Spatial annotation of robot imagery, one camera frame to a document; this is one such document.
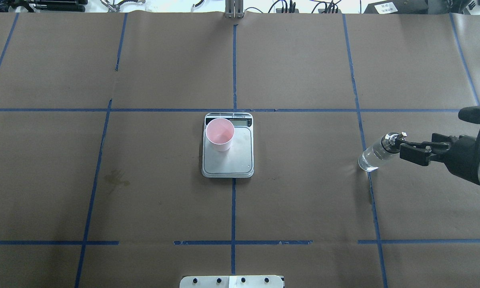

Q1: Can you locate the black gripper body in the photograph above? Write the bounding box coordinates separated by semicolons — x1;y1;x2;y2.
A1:
430;133;480;185

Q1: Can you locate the clear glass sauce bottle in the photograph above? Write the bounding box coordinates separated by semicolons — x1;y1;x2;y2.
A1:
358;132;408;172

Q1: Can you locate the pink plastic cup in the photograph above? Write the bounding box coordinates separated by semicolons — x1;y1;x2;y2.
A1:
205;118;235;152

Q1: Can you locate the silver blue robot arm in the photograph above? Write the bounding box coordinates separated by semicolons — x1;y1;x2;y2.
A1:
395;133;480;186

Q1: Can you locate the grey digital kitchen scale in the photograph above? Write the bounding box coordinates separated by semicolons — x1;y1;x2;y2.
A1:
202;112;254;178

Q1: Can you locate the black box white label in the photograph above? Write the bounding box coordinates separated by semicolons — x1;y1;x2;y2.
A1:
363;0;429;14

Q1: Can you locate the white pillar with base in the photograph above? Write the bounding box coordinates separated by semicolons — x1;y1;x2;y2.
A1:
179;275;285;288

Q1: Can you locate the aluminium frame post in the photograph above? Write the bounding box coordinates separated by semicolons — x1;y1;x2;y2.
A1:
225;0;245;19

